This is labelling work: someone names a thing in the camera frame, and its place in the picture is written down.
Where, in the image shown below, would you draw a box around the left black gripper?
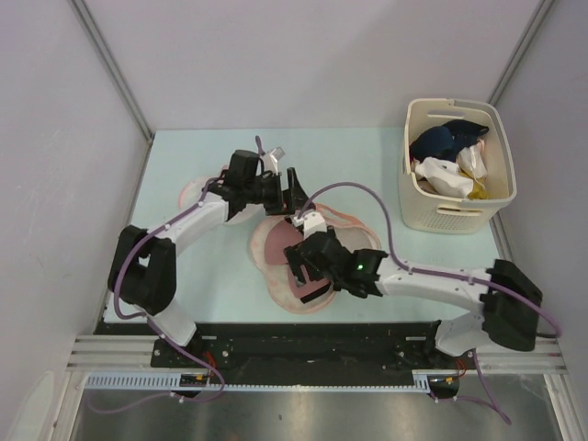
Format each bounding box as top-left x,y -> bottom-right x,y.
243,168 -> 314,217

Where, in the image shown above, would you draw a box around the dusty pink bra black straps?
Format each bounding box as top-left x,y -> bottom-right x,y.
265,228 -> 336,305

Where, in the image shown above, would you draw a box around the floral orange bra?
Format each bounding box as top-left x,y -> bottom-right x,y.
250,204 -> 381,314

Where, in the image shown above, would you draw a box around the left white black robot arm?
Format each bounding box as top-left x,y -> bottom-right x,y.
107,148 -> 308,368

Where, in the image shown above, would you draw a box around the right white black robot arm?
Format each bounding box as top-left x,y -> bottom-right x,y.
284,232 -> 542,368

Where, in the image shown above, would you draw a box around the cream plastic laundry basket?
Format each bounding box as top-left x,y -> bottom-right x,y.
399,98 -> 517,234

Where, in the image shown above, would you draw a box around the white pink plastic bag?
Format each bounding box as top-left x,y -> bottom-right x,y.
457,139 -> 488,180

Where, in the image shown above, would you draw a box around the dark navy garment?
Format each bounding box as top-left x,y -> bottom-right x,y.
409,119 -> 490,163

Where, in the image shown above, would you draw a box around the yellow garment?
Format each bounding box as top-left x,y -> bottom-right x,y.
459,169 -> 489,200

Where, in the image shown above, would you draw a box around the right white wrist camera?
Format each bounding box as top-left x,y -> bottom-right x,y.
291,209 -> 327,239

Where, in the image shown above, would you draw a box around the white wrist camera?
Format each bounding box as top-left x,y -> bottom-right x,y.
261,147 -> 285,175
291,209 -> 327,239

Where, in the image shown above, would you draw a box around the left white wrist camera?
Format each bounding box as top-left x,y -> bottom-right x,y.
261,147 -> 285,175

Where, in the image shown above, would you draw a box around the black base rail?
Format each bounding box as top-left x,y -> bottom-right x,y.
94,321 -> 465,386

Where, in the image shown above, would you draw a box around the white slotted cable duct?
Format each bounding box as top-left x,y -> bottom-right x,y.
85,371 -> 457,393

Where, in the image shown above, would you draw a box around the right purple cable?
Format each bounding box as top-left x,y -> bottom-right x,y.
298,182 -> 562,426

